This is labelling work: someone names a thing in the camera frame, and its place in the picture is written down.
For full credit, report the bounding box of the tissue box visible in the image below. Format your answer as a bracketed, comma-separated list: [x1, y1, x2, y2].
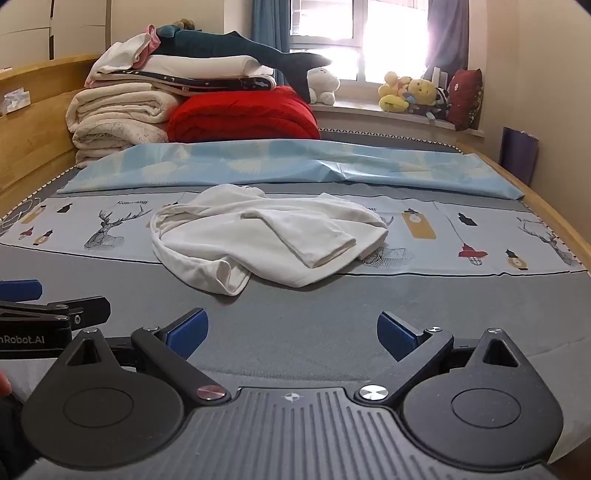
[2, 90, 32, 116]

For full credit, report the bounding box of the white and pink cloth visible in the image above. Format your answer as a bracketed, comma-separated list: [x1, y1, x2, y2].
[95, 25, 161, 75]

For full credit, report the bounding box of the deer printed bed sheet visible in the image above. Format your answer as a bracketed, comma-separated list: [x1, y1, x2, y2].
[0, 187, 583, 278]

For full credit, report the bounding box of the yellow bear plush toy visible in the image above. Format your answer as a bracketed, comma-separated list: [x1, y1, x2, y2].
[405, 78, 438, 114]

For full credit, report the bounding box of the white garment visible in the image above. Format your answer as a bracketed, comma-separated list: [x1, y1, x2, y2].
[150, 183, 389, 297]

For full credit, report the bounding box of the window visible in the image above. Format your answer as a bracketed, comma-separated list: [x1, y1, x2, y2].
[288, 0, 433, 85]

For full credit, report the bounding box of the yellow duck plush toy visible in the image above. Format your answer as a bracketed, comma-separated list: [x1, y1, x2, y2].
[378, 71, 413, 114]

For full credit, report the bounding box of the blue curtain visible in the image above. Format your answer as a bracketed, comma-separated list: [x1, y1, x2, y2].
[252, 0, 291, 86]

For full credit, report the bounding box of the red cushion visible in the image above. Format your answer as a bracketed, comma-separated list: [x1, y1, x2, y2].
[447, 68, 484, 133]

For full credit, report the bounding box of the white folded blanket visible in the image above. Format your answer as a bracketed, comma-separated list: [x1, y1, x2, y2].
[88, 54, 275, 80]

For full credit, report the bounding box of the dark patterned folded blanket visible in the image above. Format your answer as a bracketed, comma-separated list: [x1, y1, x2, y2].
[92, 69, 278, 97]

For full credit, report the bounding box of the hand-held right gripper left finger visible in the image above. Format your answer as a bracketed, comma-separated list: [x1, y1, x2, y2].
[55, 308, 232, 403]

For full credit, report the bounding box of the purple bag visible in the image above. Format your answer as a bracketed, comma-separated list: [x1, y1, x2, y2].
[501, 126, 541, 180]

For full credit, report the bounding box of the white wardrobe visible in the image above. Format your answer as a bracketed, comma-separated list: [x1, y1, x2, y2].
[0, 0, 112, 71]

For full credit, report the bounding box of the purple curtain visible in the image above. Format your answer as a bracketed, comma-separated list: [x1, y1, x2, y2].
[425, 0, 470, 79]

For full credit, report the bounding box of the cream folded blanket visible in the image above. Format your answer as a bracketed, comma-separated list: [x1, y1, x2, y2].
[67, 85, 185, 168]

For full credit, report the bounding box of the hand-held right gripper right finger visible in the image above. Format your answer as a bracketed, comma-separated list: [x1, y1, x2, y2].
[355, 311, 532, 408]

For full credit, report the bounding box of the white plush toy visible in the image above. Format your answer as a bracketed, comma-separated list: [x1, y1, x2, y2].
[307, 67, 341, 105]

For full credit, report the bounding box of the light blue patterned sheet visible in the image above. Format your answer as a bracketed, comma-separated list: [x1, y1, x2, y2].
[56, 137, 527, 201]

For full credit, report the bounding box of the red pillow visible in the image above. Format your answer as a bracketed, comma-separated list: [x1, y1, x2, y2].
[167, 85, 321, 145]

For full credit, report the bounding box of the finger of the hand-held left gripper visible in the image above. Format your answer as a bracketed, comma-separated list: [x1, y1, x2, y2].
[0, 279, 44, 303]
[0, 296, 112, 329]

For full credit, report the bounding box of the dark teal shark plush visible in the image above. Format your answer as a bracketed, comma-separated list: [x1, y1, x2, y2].
[156, 25, 333, 103]

